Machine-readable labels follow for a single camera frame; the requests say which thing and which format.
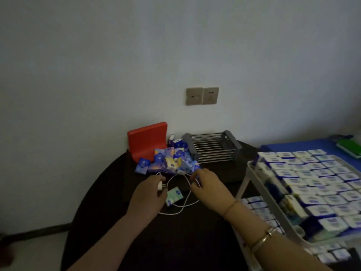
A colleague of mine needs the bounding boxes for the person's left hand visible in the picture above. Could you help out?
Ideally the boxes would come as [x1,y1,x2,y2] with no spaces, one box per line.
[126,174,168,224]

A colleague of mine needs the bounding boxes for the person's right hand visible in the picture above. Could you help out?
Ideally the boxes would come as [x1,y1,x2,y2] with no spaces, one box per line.
[190,168,238,219]

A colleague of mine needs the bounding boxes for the white charging cable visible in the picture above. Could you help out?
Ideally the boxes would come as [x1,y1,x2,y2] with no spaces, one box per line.
[155,171,201,216]

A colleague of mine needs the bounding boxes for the person's right forearm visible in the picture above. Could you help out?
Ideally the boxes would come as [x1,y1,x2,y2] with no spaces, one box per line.
[223,201,334,271]

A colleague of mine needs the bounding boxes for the person's left forearm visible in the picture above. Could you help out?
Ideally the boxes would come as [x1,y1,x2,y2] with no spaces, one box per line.
[66,213,148,271]

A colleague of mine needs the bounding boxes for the pile of blue tissue packets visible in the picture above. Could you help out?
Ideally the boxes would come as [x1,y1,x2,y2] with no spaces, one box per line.
[134,134,201,175]

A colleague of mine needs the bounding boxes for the light green tissue packet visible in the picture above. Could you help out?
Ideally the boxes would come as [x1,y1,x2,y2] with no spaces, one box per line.
[165,186,184,207]

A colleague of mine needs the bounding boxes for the grey metal dish rack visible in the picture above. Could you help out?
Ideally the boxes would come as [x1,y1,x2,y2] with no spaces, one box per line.
[182,130,243,164]

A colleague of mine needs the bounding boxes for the red plastic bin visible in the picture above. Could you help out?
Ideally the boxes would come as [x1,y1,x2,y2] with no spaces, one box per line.
[127,122,168,164]

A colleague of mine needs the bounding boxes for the white tiered cart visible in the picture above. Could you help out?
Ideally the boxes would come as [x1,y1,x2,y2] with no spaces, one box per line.
[231,155,361,271]

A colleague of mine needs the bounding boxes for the rows of white tissue packets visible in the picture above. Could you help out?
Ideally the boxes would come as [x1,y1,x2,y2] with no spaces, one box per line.
[255,149,361,241]
[239,196,353,264]

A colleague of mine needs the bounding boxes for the gold bangle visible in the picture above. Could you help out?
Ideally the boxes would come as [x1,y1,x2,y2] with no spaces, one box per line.
[249,226,278,253]

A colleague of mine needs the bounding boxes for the green flat box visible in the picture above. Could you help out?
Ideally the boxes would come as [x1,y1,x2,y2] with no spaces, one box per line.
[336,138,361,159]

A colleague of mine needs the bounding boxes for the thin gold bracelet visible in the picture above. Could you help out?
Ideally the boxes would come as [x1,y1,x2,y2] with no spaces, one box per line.
[222,200,240,218]

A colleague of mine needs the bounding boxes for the grey wall socket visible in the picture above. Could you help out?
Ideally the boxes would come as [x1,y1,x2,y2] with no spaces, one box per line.
[186,87,203,106]
[202,87,220,105]

